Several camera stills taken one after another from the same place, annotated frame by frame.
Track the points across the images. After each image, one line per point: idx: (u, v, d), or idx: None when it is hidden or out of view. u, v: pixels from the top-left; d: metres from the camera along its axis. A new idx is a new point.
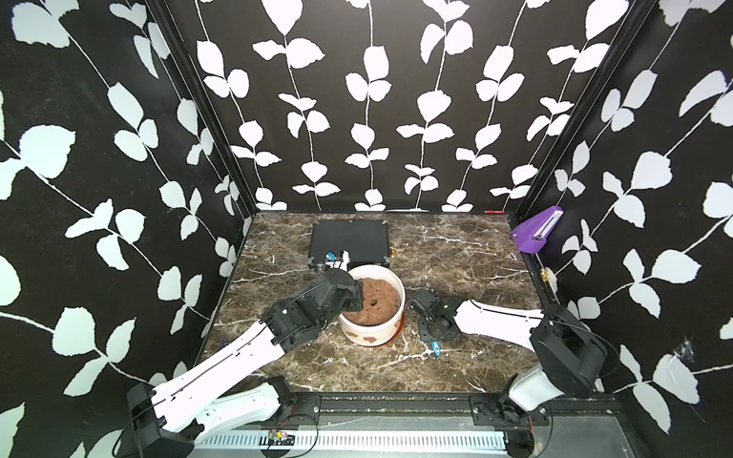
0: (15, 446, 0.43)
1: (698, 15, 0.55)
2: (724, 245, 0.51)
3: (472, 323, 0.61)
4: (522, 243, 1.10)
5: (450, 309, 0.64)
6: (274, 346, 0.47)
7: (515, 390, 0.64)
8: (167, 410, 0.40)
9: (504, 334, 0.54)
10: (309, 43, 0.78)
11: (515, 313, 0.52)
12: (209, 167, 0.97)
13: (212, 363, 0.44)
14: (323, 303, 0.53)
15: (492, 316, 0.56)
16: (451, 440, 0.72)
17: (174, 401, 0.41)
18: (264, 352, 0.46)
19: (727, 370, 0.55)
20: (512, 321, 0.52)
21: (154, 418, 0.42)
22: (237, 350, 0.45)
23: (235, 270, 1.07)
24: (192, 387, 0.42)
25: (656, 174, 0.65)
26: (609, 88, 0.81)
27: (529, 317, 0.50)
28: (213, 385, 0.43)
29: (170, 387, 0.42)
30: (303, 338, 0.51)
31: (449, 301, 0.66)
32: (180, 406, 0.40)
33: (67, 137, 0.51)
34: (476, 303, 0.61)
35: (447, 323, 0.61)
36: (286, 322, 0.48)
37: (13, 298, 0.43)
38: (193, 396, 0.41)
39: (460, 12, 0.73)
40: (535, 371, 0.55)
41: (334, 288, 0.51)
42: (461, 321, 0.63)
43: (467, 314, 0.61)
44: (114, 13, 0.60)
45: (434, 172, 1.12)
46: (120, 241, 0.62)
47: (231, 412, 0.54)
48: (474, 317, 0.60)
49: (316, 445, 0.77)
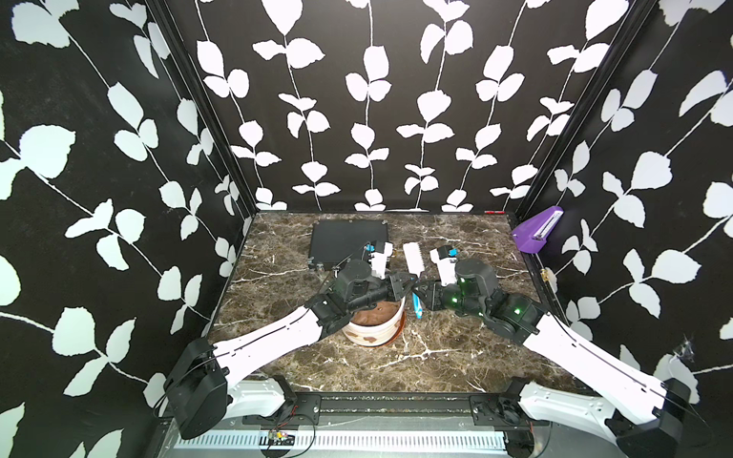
0: (15, 447, 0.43)
1: (697, 15, 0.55)
2: (724, 245, 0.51)
3: (556, 351, 0.48)
4: (521, 243, 1.11)
5: (524, 319, 0.49)
6: (317, 327, 0.54)
7: (535, 400, 0.61)
8: (230, 363, 0.43)
9: (597, 382, 0.45)
10: (309, 43, 0.78)
11: (626, 373, 0.43)
12: (209, 167, 0.97)
13: (268, 331, 0.49)
14: (347, 295, 0.58)
15: (589, 357, 0.45)
16: (451, 440, 0.72)
17: (234, 356, 0.44)
18: (308, 331, 0.53)
19: (727, 370, 0.55)
20: (619, 379, 0.42)
21: (217, 367, 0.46)
22: (288, 324, 0.51)
23: (235, 269, 1.08)
24: (250, 347, 0.46)
25: (656, 174, 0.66)
26: (609, 88, 0.81)
27: (650, 387, 0.41)
28: (268, 349, 0.48)
29: (232, 344, 0.45)
30: (338, 326, 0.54)
31: (520, 306, 0.51)
32: (240, 362, 0.44)
33: (67, 136, 0.53)
34: (568, 333, 0.47)
35: (511, 328, 0.50)
36: (324, 311, 0.56)
37: (14, 298, 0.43)
38: (251, 355, 0.45)
39: (460, 12, 0.73)
40: (577, 409, 0.53)
41: (354, 282, 0.55)
42: (544, 343, 0.49)
43: (554, 339, 0.47)
44: (114, 13, 0.60)
45: (434, 172, 1.12)
46: (120, 241, 0.62)
47: (251, 396, 0.55)
48: (562, 347, 0.47)
49: (314, 445, 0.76)
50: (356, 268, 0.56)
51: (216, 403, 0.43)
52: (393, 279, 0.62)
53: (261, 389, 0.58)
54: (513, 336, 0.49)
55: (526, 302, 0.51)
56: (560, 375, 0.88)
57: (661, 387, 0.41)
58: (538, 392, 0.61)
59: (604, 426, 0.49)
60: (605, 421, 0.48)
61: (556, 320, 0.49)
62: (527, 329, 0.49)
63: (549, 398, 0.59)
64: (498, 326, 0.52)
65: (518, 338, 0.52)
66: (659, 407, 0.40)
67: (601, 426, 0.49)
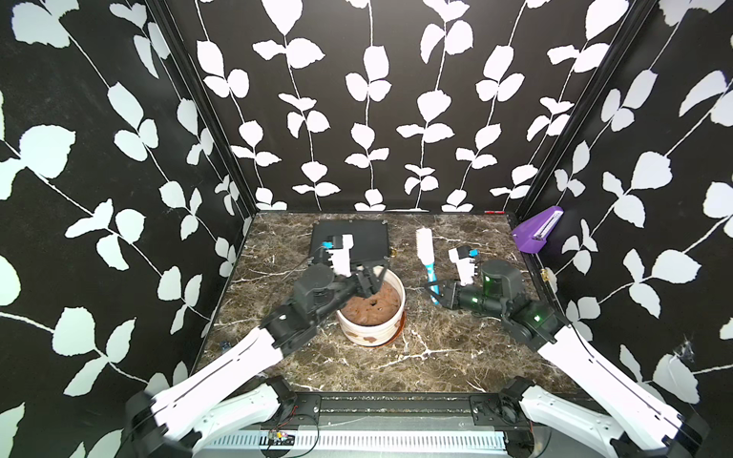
0: (15, 447, 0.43)
1: (698, 15, 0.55)
2: (725, 245, 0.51)
3: (570, 364, 0.48)
4: (521, 243, 1.11)
5: (543, 326, 0.49)
6: (273, 350, 0.48)
7: (538, 404, 0.61)
8: (169, 417, 0.40)
9: (609, 401, 0.45)
10: (309, 43, 0.78)
11: (641, 396, 0.42)
12: (209, 167, 0.97)
13: (212, 369, 0.45)
14: (310, 303, 0.51)
15: (602, 374, 0.44)
16: (451, 440, 0.72)
17: (176, 406, 0.41)
18: (262, 357, 0.48)
19: (727, 371, 0.56)
20: (634, 402, 0.42)
21: (155, 425, 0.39)
22: (237, 355, 0.47)
23: (235, 269, 1.08)
24: (194, 394, 0.42)
25: (656, 174, 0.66)
26: (609, 88, 0.81)
27: (663, 415, 0.40)
28: (215, 389, 0.44)
29: (173, 394, 0.42)
30: (300, 342, 0.52)
31: (541, 314, 0.51)
32: (186, 410, 0.41)
33: (67, 137, 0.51)
34: (586, 347, 0.47)
35: (526, 334, 0.51)
36: (282, 327, 0.50)
37: (14, 298, 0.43)
38: (195, 402, 0.42)
39: (460, 12, 0.73)
40: (581, 421, 0.52)
41: (312, 293, 0.49)
42: (561, 350, 0.48)
43: (571, 351, 0.47)
44: (114, 13, 0.60)
45: (434, 172, 1.12)
46: (120, 241, 0.62)
47: (230, 417, 0.54)
48: (578, 361, 0.46)
49: (317, 445, 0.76)
50: (317, 276, 0.49)
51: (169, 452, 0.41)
52: (361, 273, 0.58)
53: (240, 402, 0.57)
54: (530, 342, 0.53)
55: (547, 311, 0.51)
56: (560, 375, 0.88)
57: (678, 418, 0.40)
58: (544, 397, 0.61)
59: (609, 445, 0.48)
60: (610, 440, 0.47)
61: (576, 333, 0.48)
62: (544, 337, 0.49)
63: (551, 405, 0.58)
64: (514, 328, 0.52)
65: (534, 345, 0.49)
66: (669, 437, 0.39)
67: (604, 443, 0.48)
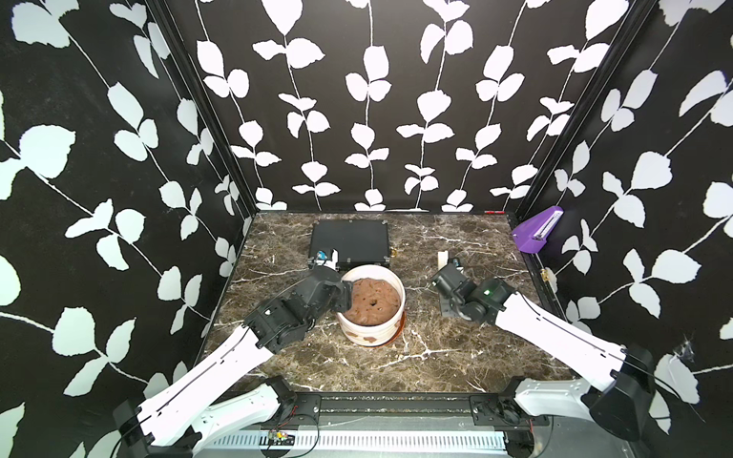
0: (15, 446, 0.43)
1: (698, 15, 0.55)
2: (725, 245, 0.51)
3: (522, 327, 0.51)
4: (521, 243, 1.11)
5: (493, 298, 0.53)
6: (260, 349, 0.45)
7: (527, 392, 0.62)
8: (154, 426, 0.39)
9: (562, 353, 0.48)
10: (309, 43, 0.78)
11: (586, 340, 0.45)
12: (209, 167, 0.97)
13: (198, 372, 0.43)
14: (314, 299, 0.51)
15: (551, 328, 0.47)
16: (451, 440, 0.72)
17: (160, 414, 0.40)
18: (249, 356, 0.44)
19: (727, 370, 0.55)
20: (580, 346, 0.44)
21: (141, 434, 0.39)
22: (221, 358, 0.44)
23: (235, 269, 1.08)
24: (178, 401, 0.41)
25: (656, 174, 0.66)
26: (609, 88, 0.81)
27: (608, 352, 0.43)
28: (200, 393, 0.42)
29: (157, 401, 0.41)
30: (289, 339, 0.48)
31: (490, 287, 0.54)
32: (171, 417, 0.40)
33: (67, 137, 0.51)
34: (533, 307, 0.50)
35: (481, 310, 0.54)
36: (270, 323, 0.46)
37: (14, 298, 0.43)
38: (179, 409, 0.40)
39: (460, 12, 0.73)
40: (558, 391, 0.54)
41: (322, 285, 0.50)
42: (511, 317, 0.51)
43: (518, 314, 0.50)
44: (114, 13, 0.60)
45: (434, 172, 1.12)
46: (120, 241, 0.62)
47: (229, 417, 0.53)
48: (527, 322, 0.50)
49: (317, 445, 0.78)
50: (328, 272, 0.51)
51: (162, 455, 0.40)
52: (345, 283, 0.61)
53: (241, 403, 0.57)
54: (485, 317, 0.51)
55: (496, 283, 0.55)
56: (561, 375, 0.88)
57: (620, 352, 0.43)
58: (531, 385, 0.62)
59: (580, 402, 0.49)
60: (580, 395, 0.49)
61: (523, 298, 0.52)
62: (496, 307, 0.52)
63: (535, 384, 0.61)
64: (471, 309, 0.56)
65: (490, 319, 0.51)
66: (616, 370, 0.41)
67: (577, 402, 0.50)
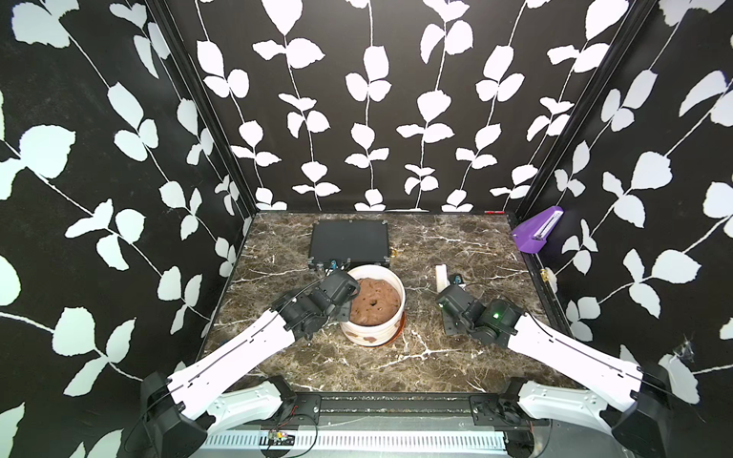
0: (15, 447, 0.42)
1: (698, 15, 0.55)
2: (724, 245, 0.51)
3: (535, 348, 0.51)
4: (521, 243, 1.11)
5: (503, 322, 0.52)
6: (286, 332, 0.48)
7: (534, 399, 0.61)
8: (185, 395, 0.40)
9: (579, 375, 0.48)
10: (309, 43, 0.78)
11: (602, 361, 0.45)
12: (209, 167, 0.97)
13: (227, 349, 0.45)
14: (335, 296, 0.57)
15: (565, 350, 0.47)
16: (451, 440, 0.72)
17: (192, 385, 0.41)
18: (277, 338, 0.48)
19: (727, 370, 0.55)
20: (596, 367, 0.44)
21: (172, 403, 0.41)
22: (251, 337, 0.46)
23: (235, 270, 1.07)
24: (208, 374, 0.42)
25: (656, 174, 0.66)
26: (609, 88, 0.81)
27: (625, 372, 0.43)
28: (228, 370, 0.43)
29: (187, 375, 0.42)
30: (311, 326, 0.52)
31: (499, 312, 0.54)
32: (203, 387, 0.41)
33: (67, 137, 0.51)
34: (546, 330, 0.50)
35: (492, 334, 0.53)
36: (297, 311, 0.50)
37: (13, 298, 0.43)
38: (210, 382, 0.42)
39: (460, 12, 0.73)
40: (574, 402, 0.53)
41: (345, 284, 0.57)
42: (522, 339, 0.51)
43: (531, 338, 0.50)
44: (114, 13, 0.60)
45: (434, 172, 1.12)
46: (120, 241, 0.62)
47: (238, 407, 0.54)
48: (540, 343, 0.49)
49: (315, 445, 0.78)
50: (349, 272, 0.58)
51: (189, 429, 0.41)
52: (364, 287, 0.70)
53: (251, 396, 0.58)
54: (496, 341, 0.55)
55: (504, 307, 0.55)
56: (561, 375, 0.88)
57: (638, 371, 0.43)
58: (536, 391, 0.61)
59: (599, 419, 0.49)
60: (600, 413, 0.48)
61: (534, 321, 0.51)
62: (507, 332, 0.52)
63: (542, 389, 0.60)
64: (481, 334, 0.56)
65: (501, 342, 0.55)
66: (636, 391, 0.41)
67: (596, 418, 0.50)
